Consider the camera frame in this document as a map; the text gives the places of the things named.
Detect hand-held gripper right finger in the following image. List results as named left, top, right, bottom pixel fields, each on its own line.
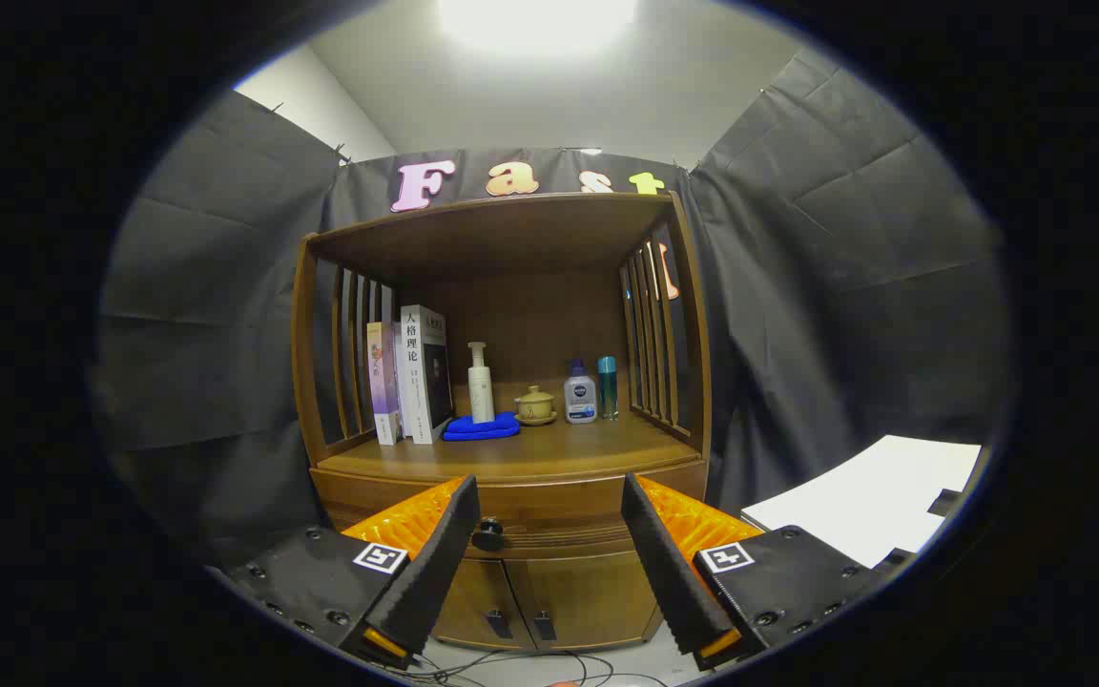
left=620, top=471, right=918, bottom=671

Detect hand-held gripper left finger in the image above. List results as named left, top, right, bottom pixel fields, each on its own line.
left=216, top=474, right=482, bottom=669

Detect brown wooden drawer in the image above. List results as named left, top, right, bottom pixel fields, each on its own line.
left=311, top=461, right=708, bottom=559

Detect wooden countertop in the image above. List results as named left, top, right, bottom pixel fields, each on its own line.
left=316, top=406, right=703, bottom=483

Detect brown wooden cabinet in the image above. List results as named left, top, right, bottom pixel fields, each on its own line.
left=290, top=191, right=713, bottom=653

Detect folded blue cloth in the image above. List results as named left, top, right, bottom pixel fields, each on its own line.
left=442, top=411, right=521, bottom=442

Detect white pump bottle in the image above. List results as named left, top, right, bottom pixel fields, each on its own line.
left=467, top=342, right=496, bottom=425

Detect thick white book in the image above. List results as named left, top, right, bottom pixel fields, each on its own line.
left=400, top=304, right=455, bottom=446

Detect yellow lidded teacup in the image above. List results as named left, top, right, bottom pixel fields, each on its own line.
left=514, top=385, right=558, bottom=427

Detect purple book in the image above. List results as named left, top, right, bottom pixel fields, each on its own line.
left=366, top=322, right=404, bottom=447

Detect white bottle blue cap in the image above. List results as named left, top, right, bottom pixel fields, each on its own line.
left=564, top=359, right=598, bottom=425

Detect white board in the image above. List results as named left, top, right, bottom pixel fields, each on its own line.
left=742, top=435, right=982, bottom=569

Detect black backdrop cloth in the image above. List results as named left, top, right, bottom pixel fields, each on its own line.
left=96, top=48, right=1013, bottom=573

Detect black floor cables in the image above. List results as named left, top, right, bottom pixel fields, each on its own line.
left=397, top=647, right=670, bottom=687

